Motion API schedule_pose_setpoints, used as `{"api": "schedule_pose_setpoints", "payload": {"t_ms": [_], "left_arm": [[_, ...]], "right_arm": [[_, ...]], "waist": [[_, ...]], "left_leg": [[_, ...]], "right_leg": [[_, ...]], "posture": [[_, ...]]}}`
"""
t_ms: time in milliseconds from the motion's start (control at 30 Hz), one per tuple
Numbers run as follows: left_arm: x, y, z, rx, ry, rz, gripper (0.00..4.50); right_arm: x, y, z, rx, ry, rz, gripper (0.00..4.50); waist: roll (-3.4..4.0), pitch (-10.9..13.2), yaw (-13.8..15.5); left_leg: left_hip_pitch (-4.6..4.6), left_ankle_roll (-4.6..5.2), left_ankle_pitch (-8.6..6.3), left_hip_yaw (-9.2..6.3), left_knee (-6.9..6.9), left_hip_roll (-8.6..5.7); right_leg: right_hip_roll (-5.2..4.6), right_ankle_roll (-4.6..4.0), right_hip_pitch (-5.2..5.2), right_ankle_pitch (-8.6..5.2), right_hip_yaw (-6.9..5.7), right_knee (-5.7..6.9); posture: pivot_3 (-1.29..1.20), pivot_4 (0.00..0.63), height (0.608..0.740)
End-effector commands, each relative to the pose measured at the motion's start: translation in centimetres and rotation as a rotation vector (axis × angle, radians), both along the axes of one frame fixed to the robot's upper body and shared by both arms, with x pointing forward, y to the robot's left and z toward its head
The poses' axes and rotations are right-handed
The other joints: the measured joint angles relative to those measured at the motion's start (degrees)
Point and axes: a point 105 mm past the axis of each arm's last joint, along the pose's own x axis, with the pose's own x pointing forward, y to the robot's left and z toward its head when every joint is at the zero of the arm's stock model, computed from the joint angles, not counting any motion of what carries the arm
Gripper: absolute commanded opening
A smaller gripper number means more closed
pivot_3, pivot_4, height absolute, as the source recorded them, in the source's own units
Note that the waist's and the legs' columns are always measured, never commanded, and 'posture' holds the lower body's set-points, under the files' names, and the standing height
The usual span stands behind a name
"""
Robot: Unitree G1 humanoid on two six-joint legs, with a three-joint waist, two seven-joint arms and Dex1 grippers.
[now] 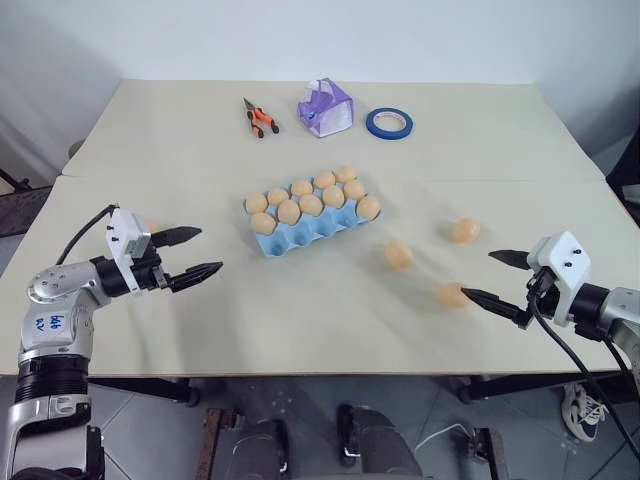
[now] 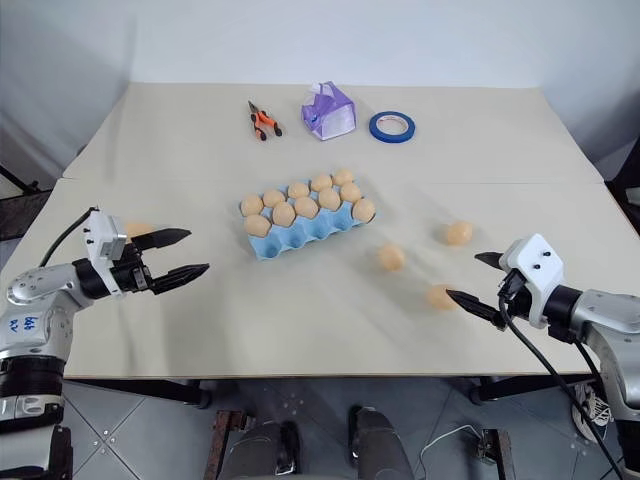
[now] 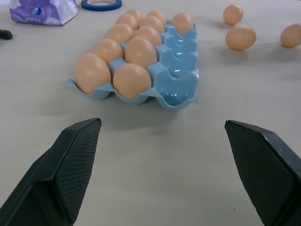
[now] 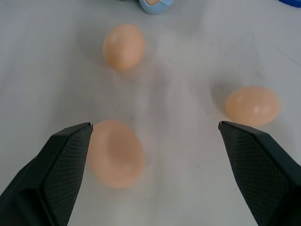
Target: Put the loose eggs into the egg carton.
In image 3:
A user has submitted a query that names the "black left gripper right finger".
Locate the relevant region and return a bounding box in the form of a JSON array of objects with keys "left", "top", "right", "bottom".
[{"left": 224, "top": 120, "right": 301, "bottom": 226}]

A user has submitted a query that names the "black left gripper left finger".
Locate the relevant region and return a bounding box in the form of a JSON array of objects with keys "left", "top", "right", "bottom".
[{"left": 0, "top": 118, "right": 103, "bottom": 226}]

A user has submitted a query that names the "blue egg tray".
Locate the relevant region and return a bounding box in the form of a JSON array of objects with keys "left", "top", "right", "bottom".
[{"left": 65, "top": 19, "right": 200, "bottom": 113}]

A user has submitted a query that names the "brown egg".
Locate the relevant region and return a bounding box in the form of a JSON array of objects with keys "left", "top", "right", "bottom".
[
  {"left": 124, "top": 37, "right": 158, "bottom": 69},
  {"left": 279, "top": 23, "right": 301, "bottom": 48},
  {"left": 146, "top": 10, "right": 167, "bottom": 25},
  {"left": 225, "top": 25, "right": 257, "bottom": 51},
  {"left": 115, "top": 13, "right": 140, "bottom": 31},
  {"left": 73, "top": 52, "right": 111, "bottom": 94},
  {"left": 105, "top": 23, "right": 135, "bottom": 45},
  {"left": 171, "top": 12, "right": 194, "bottom": 36},
  {"left": 113, "top": 63, "right": 152, "bottom": 99},
  {"left": 222, "top": 4, "right": 244, "bottom": 25},
  {"left": 139, "top": 16, "right": 166, "bottom": 34},
  {"left": 134, "top": 25, "right": 163, "bottom": 47},
  {"left": 93, "top": 38, "right": 124, "bottom": 65},
  {"left": 124, "top": 8, "right": 143, "bottom": 23}
]

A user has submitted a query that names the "black object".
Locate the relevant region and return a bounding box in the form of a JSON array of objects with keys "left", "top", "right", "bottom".
[{"left": 0, "top": 29, "right": 13, "bottom": 40}]

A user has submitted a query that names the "purple tissue pack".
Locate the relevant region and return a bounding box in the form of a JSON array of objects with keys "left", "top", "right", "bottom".
[{"left": 9, "top": 0, "right": 79, "bottom": 26}]

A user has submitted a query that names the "blue tape roll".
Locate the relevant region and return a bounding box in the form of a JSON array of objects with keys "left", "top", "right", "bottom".
[{"left": 80, "top": 0, "right": 122, "bottom": 11}]

